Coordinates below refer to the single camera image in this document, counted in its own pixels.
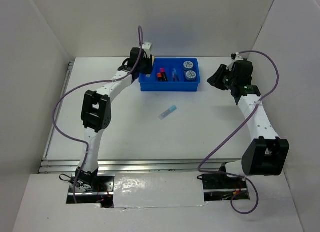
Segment yellow highlighter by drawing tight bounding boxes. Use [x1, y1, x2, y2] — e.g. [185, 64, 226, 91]
[144, 55, 155, 77]

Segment pink highlighter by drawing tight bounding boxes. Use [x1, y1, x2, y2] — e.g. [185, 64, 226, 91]
[160, 68, 168, 81]

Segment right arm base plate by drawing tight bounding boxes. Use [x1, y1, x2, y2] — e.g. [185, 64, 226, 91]
[197, 173, 250, 201]

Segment orange highlighter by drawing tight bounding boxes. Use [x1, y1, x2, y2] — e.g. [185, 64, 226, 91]
[156, 73, 163, 82]

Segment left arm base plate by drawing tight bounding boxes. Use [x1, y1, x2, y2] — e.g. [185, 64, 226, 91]
[66, 176, 115, 208]

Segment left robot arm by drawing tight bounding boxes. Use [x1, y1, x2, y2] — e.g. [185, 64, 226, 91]
[75, 42, 155, 191]

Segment blue gel pen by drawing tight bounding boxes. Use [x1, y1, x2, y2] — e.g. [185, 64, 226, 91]
[173, 68, 180, 82]

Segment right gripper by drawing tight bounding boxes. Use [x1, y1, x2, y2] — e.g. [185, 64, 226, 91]
[207, 63, 238, 91]

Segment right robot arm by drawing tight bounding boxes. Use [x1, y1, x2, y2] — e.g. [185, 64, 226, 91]
[207, 60, 290, 188]

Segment light blue highlighter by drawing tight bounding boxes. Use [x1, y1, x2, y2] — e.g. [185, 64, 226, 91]
[158, 105, 177, 120]

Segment white foil sheet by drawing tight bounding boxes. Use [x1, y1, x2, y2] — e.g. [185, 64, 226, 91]
[113, 172, 206, 209]

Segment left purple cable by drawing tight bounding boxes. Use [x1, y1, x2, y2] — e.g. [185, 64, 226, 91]
[53, 26, 145, 204]

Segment blue plastic divided bin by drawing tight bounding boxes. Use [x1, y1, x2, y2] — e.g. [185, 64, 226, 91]
[138, 57, 201, 92]

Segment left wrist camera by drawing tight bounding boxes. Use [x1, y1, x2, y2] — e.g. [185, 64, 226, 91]
[142, 42, 153, 52]

